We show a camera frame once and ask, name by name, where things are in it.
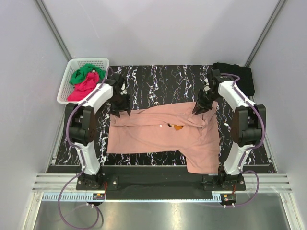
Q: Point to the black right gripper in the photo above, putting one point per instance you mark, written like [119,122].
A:
[200,102]

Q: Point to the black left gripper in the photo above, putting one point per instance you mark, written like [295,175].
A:
[125,106]

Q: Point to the pink printed t-shirt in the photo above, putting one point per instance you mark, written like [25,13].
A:
[169,127]

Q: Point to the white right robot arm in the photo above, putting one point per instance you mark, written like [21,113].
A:
[247,128]

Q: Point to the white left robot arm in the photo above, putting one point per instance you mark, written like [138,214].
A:
[80,123]

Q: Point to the red crumpled t-shirt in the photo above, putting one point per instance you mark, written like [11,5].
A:
[81,90]

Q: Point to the black folded t-shirt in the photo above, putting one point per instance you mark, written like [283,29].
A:
[246,83]

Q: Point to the green crumpled t-shirt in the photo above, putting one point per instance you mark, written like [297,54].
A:
[80,75]

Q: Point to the left small electronics module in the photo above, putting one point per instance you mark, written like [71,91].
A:
[99,196]

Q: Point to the small electronics module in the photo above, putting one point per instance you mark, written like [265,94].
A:
[99,196]
[228,199]

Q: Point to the right small electronics module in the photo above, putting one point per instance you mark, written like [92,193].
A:
[228,199]

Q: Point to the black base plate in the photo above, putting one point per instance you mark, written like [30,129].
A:
[158,193]

